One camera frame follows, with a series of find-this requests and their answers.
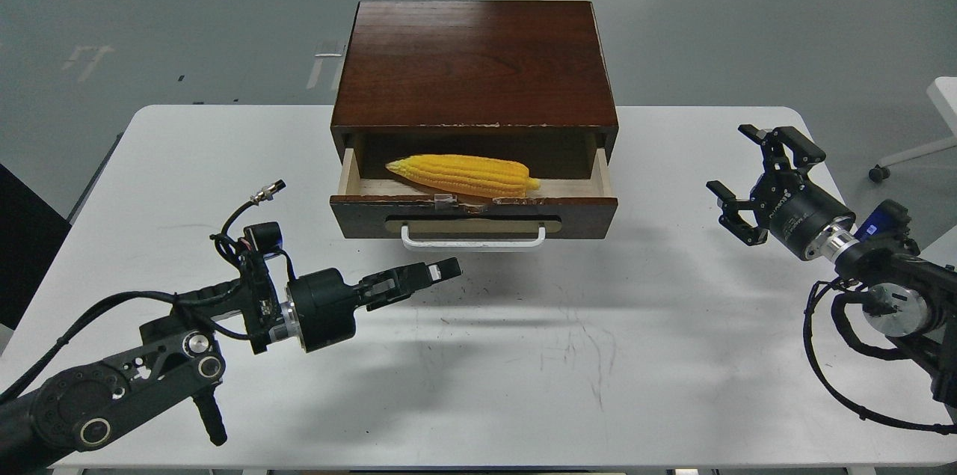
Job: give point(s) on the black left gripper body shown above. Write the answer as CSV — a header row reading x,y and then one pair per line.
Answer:
x,y
323,305

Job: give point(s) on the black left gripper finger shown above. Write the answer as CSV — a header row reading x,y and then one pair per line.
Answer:
x,y
398,284

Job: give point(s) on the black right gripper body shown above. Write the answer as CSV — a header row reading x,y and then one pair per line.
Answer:
x,y
797,213

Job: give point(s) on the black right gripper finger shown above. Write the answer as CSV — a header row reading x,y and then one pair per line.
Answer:
x,y
730,218
785,150

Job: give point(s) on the yellow corn cob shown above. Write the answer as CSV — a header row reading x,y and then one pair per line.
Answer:
x,y
470,175

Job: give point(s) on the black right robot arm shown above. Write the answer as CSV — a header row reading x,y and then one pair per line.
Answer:
x,y
889,303

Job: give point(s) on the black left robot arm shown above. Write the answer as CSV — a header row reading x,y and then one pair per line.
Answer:
x,y
89,406

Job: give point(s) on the dark wooden cabinet box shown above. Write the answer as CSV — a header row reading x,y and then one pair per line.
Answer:
x,y
534,66

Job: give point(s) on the wooden drawer with white handle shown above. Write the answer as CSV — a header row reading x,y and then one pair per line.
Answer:
x,y
436,221

